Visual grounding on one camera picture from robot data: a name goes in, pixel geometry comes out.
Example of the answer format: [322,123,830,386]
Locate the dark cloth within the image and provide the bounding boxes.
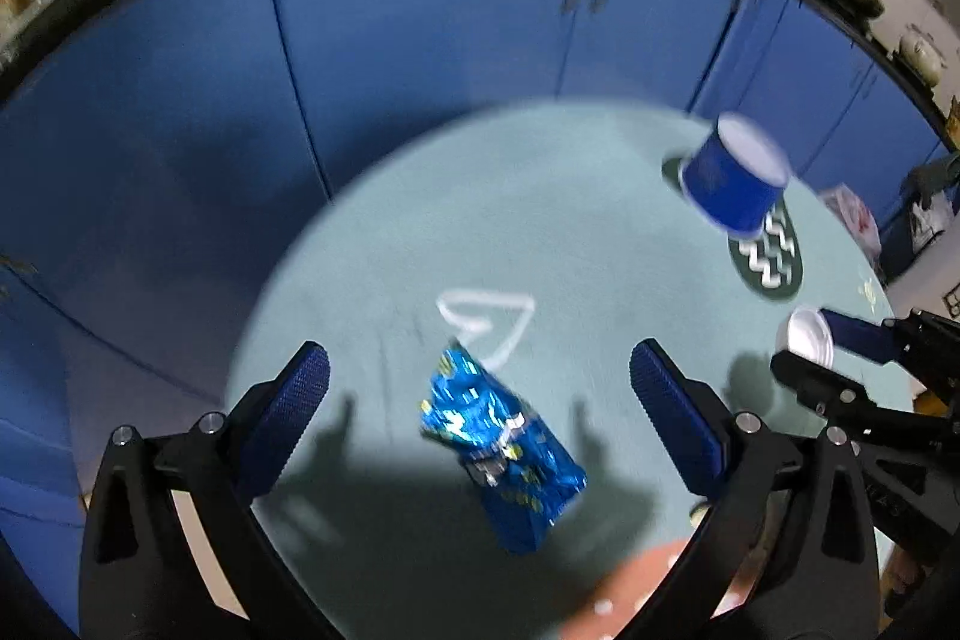
[881,152,960,281]

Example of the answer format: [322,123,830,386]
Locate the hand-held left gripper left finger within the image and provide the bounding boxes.
[79,340,353,640]

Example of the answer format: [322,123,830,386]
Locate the orange dotted mat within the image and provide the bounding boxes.
[559,539,758,640]

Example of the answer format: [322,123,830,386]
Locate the blue paper bucket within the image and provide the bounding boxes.
[679,113,792,234]

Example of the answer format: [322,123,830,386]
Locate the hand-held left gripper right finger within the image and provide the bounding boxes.
[615,338,882,640]

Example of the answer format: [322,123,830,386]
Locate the white and red plastic bag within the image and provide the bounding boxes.
[821,182,882,266]

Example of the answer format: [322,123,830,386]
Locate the blue foil snack packet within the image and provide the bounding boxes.
[418,340,587,555]

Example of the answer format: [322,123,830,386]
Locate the pale ceramic pot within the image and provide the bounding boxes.
[900,29,942,82]

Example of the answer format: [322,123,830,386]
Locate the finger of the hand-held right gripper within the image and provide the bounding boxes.
[820,308,901,365]
[770,350,875,435]

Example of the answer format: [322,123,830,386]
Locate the blue kitchen cabinets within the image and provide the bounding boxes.
[0,0,953,536]

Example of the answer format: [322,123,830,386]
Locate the white round lid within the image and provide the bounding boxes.
[775,308,836,365]

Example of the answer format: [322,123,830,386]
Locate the dark green zigzag placemat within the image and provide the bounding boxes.
[662,156,807,300]

